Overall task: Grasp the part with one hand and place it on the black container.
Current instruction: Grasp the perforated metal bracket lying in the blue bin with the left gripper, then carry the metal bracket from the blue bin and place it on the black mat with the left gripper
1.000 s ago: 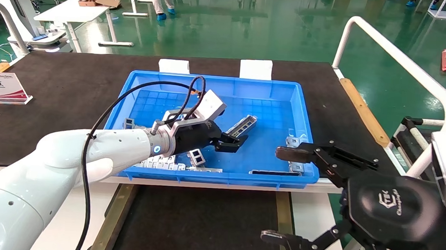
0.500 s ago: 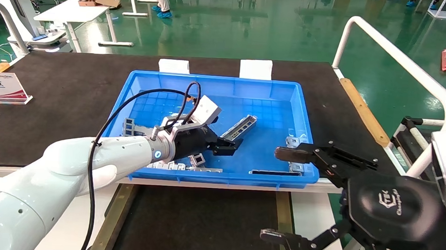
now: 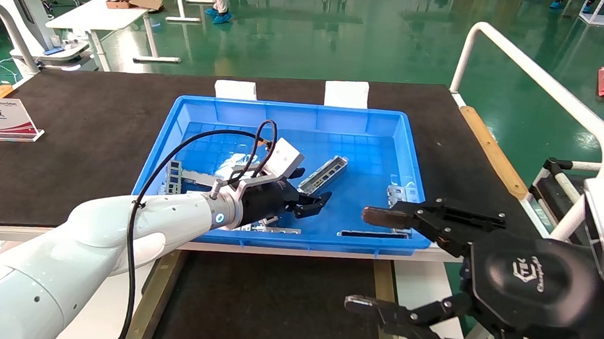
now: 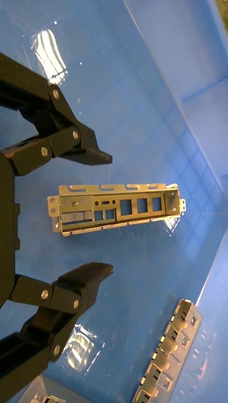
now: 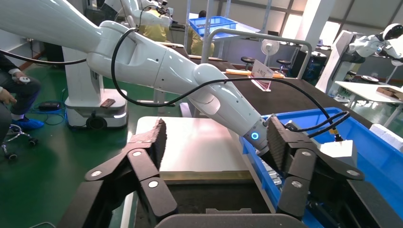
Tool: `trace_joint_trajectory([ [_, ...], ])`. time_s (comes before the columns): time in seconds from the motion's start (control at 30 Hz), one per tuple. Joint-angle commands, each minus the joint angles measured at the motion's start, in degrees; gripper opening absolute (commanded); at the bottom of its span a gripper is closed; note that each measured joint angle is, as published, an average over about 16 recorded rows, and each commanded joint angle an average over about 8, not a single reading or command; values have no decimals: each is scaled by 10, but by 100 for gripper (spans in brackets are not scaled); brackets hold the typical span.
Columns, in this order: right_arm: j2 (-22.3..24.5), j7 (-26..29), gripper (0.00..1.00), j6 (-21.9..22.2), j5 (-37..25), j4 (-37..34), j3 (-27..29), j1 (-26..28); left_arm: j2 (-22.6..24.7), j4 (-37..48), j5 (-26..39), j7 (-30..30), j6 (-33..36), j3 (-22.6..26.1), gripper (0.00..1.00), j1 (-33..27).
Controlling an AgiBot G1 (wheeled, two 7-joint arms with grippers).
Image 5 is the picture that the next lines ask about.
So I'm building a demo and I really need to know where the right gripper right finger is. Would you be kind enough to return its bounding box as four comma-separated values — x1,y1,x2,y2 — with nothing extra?
267,114,366,221

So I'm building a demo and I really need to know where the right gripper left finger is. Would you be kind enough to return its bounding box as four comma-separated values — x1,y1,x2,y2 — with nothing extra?
58,118,179,228

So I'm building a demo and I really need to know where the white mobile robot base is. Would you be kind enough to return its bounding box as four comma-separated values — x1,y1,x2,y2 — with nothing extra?
62,47,129,130

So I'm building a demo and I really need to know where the notched metal strip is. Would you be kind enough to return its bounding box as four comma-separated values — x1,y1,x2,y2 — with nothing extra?
263,159,284,190

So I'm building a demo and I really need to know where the blue plastic bin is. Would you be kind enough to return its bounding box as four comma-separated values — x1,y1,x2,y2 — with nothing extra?
239,107,403,228

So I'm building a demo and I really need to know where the black felt table mat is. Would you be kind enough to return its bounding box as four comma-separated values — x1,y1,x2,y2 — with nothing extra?
170,47,375,130

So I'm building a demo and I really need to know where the black device on floor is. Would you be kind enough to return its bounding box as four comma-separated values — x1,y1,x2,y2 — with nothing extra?
38,100,62,112

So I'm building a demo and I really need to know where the white work table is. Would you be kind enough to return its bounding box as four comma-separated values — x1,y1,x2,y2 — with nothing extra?
334,81,403,128

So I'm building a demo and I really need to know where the acrylic sign with red print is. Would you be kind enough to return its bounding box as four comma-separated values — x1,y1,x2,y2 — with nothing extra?
250,59,275,93

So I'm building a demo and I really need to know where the short wooden edge strip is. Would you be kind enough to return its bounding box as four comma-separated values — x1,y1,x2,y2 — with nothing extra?
225,68,286,79

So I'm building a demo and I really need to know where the wheeled office chair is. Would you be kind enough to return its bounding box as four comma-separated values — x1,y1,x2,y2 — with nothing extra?
0,124,39,161

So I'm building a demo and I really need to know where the white robot with column base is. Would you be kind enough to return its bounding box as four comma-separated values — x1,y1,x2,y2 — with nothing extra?
316,23,403,94

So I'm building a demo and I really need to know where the open cardboard box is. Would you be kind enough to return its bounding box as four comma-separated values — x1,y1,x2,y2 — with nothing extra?
376,86,403,101

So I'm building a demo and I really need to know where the worker in yellow coat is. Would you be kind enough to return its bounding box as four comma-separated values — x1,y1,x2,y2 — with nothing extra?
188,10,216,57
137,9,172,43

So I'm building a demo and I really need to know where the white standing fan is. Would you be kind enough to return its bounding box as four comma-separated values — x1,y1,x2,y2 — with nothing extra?
260,39,280,67

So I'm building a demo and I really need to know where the seated person in dark clothes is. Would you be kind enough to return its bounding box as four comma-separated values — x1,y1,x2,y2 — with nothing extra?
0,53,45,130

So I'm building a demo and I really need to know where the white humanoid robot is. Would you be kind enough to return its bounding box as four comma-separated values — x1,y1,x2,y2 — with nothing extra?
100,0,173,29

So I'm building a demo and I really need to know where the blue crate on rack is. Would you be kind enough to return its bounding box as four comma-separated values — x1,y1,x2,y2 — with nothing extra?
188,16,239,38

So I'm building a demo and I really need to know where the grey tube railing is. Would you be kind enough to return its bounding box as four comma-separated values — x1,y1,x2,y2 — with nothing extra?
201,28,313,80

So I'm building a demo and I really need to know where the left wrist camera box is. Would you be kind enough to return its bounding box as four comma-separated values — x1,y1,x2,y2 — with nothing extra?
319,139,359,168

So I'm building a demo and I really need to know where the black camera cable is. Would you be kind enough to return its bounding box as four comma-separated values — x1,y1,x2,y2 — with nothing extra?
111,28,351,142

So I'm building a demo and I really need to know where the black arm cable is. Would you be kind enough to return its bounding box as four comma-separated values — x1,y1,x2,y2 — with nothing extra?
0,49,88,66

